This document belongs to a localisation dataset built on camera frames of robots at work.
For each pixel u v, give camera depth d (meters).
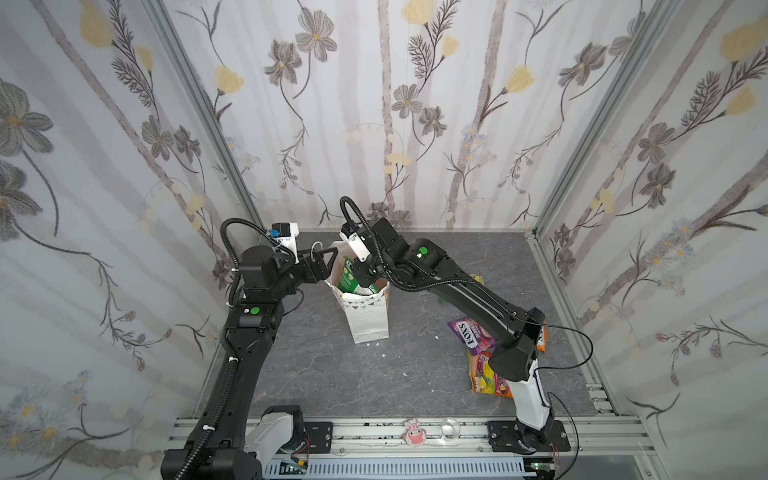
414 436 0.72
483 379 0.81
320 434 0.74
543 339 0.89
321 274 0.64
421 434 0.72
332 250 0.69
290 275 0.61
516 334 0.47
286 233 0.62
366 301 0.72
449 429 0.76
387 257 0.55
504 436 0.74
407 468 0.70
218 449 0.38
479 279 1.03
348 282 0.77
